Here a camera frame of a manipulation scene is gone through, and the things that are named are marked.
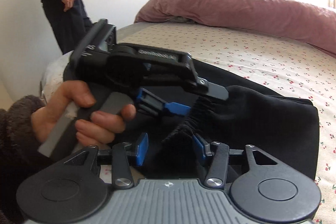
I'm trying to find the dark fuzzy sleeve forearm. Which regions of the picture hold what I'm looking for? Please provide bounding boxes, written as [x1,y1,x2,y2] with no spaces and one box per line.
[1,96,51,223]

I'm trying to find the cherry print bed sheet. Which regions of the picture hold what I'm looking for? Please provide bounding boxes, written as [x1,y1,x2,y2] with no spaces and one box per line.
[41,21,336,224]

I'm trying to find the pink duvet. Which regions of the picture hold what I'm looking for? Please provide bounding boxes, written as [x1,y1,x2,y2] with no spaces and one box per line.
[134,0,335,56]

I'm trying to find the person's left hand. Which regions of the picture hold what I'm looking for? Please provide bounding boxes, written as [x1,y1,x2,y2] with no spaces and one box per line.
[31,81,136,147]

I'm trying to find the grey mattress cover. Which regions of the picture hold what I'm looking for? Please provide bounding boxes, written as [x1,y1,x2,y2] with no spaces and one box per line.
[116,22,169,43]

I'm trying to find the black pants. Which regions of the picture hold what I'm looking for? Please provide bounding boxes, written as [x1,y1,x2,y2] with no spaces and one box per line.
[63,57,320,183]

